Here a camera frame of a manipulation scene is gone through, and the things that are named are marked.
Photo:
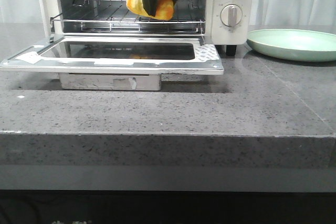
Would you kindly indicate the oven door with glass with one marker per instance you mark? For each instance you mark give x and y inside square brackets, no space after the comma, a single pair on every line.
[116,62]

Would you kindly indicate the lower oven knob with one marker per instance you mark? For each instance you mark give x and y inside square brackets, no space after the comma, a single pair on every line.
[231,15]

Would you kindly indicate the yellow orange croissant bread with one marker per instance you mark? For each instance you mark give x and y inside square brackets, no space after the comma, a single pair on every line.
[164,9]

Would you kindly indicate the light green plate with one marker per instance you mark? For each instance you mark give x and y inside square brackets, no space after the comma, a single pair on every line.
[293,44]

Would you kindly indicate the white toaster oven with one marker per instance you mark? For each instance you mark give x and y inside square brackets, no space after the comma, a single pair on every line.
[231,32]

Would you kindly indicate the metal oven wire rack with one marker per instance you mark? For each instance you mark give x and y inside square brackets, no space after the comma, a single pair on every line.
[112,16]

